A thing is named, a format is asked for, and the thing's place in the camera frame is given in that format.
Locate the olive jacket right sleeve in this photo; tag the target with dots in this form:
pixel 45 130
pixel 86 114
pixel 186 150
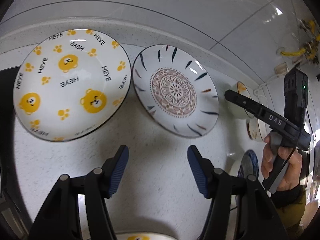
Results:
pixel 290 206

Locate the white bowl brown rim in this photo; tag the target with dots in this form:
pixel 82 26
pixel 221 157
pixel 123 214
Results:
pixel 256 130

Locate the beige wall socket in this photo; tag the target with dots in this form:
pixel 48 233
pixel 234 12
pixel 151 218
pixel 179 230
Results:
pixel 281 69

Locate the orange flower green bowl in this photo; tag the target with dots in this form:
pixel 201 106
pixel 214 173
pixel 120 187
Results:
pixel 237 112

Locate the person's right hand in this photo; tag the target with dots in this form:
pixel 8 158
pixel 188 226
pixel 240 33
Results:
pixel 281 166

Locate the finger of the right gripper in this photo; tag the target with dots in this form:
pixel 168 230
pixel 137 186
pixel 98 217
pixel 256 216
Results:
pixel 236 98

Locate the blue floral porcelain bowl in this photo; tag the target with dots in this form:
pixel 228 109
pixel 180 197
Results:
pixel 246 165

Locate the large bear pattern plate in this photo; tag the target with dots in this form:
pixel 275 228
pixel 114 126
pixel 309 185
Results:
pixel 143 236

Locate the mandala pattern white plate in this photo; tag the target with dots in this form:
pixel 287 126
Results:
pixel 176 90

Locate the small bear pattern plate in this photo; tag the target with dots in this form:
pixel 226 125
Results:
pixel 70 84

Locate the black glass gas stove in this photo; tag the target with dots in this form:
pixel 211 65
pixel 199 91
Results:
pixel 15 220

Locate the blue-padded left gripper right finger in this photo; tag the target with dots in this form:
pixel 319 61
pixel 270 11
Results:
pixel 256 218

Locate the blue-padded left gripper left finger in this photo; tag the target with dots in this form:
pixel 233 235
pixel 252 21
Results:
pixel 59 216

